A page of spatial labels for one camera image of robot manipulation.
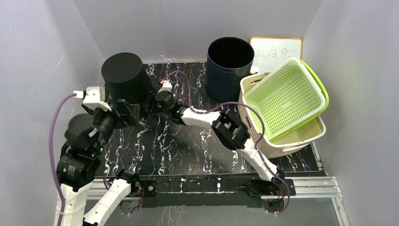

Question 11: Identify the large black plastic bucket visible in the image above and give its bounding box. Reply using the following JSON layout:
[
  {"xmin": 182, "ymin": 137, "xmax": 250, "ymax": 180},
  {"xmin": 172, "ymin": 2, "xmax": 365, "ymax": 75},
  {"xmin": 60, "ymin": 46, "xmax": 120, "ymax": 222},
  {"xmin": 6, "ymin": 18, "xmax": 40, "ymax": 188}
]
[{"xmin": 101, "ymin": 52, "xmax": 156, "ymax": 118}]

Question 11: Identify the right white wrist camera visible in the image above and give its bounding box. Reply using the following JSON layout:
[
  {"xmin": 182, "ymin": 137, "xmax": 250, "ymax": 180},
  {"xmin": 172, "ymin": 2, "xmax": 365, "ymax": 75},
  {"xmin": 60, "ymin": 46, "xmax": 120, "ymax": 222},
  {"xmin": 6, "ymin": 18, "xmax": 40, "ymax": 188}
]
[{"xmin": 158, "ymin": 80, "xmax": 172, "ymax": 93}]

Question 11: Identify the small whiteboard with writing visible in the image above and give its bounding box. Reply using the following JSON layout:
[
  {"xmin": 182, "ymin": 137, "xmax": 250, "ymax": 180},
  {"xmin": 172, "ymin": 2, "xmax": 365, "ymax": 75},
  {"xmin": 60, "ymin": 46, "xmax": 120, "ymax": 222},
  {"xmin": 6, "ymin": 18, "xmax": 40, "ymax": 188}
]
[{"xmin": 250, "ymin": 37, "xmax": 303, "ymax": 74}]

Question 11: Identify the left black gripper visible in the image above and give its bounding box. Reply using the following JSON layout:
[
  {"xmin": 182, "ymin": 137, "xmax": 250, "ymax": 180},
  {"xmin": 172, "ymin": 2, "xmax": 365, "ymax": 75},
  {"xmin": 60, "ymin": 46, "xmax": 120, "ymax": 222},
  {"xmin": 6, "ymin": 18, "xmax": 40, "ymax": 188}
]
[{"xmin": 84, "ymin": 98, "xmax": 139, "ymax": 153}]

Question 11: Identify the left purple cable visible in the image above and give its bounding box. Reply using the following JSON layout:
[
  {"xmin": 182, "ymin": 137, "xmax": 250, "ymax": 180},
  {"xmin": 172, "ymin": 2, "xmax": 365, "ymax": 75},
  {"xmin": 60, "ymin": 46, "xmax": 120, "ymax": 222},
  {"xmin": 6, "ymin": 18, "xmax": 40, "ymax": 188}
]
[{"xmin": 49, "ymin": 92, "xmax": 82, "ymax": 226}]

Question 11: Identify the green perforated plastic basket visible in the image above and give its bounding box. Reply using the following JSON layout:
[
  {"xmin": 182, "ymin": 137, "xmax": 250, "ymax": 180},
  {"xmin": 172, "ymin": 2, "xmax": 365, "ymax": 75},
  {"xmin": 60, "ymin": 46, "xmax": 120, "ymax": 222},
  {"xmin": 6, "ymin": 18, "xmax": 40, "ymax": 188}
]
[{"xmin": 243, "ymin": 57, "xmax": 329, "ymax": 142}]

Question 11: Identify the purple cable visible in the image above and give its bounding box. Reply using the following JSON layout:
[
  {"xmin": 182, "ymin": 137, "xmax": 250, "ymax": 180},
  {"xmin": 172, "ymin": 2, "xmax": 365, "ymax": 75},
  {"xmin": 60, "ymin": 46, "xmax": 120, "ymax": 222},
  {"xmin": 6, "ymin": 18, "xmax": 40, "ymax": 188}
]
[
  {"xmin": 49, "ymin": 92, "xmax": 82, "ymax": 226},
  {"xmin": 160, "ymin": 70, "xmax": 292, "ymax": 215}
]

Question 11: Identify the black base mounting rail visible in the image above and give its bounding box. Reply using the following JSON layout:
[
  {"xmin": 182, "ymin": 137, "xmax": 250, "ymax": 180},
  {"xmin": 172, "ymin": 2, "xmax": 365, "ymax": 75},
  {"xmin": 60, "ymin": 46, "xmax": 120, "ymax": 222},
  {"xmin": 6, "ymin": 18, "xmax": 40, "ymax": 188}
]
[{"xmin": 126, "ymin": 173, "xmax": 296, "ymax": 209}]

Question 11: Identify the dark blue cylindrical bin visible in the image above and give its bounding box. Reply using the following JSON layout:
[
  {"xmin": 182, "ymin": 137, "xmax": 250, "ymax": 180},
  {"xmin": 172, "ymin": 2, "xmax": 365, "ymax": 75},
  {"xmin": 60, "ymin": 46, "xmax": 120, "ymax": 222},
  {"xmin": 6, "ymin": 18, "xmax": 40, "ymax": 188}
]
[{"xmin": 205, "ymin": 37, "xmax": 255, "ymax": 103}]

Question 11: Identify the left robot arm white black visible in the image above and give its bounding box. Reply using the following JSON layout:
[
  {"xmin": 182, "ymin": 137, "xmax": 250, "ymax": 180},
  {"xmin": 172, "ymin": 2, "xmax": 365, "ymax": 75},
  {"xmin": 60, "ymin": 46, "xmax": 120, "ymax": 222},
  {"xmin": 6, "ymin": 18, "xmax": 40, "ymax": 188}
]
[{"xmin": 53, "ymin": 104, "xmax": 142, "ymax": 226}]

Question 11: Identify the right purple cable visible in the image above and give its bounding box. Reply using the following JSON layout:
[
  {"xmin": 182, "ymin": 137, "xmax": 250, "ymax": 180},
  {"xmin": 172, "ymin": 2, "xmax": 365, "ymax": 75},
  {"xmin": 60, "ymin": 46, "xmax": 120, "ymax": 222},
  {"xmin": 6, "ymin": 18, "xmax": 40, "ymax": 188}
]
[{"xmin": 160, "ymin": 70, "xmax": 292, "ymax": 215}]

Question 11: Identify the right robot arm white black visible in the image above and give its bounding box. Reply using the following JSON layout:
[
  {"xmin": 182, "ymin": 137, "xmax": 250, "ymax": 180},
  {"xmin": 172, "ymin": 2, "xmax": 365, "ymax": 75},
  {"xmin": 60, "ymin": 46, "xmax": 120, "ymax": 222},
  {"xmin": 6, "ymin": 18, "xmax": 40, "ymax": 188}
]
[{"xmin": 144, "ymin": 91, "xmax": 291, "ymax": 198}]

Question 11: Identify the aluminium frame rail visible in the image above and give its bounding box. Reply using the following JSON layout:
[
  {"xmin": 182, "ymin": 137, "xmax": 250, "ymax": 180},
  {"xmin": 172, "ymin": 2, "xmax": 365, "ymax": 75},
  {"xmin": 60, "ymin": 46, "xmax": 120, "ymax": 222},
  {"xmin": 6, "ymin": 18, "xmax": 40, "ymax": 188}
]
[{"xmin": 56, "ymin": 142, "xmax": 351, "ymax": 226}]

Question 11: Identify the beige perforated plastic basket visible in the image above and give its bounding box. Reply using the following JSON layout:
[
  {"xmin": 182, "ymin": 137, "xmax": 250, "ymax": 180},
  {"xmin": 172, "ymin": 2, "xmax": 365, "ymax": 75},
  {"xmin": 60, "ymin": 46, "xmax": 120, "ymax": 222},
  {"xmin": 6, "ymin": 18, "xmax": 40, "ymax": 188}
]
[{"xmin": 238, "ymin": 73, "xmax": 326, "ymax": 159}]

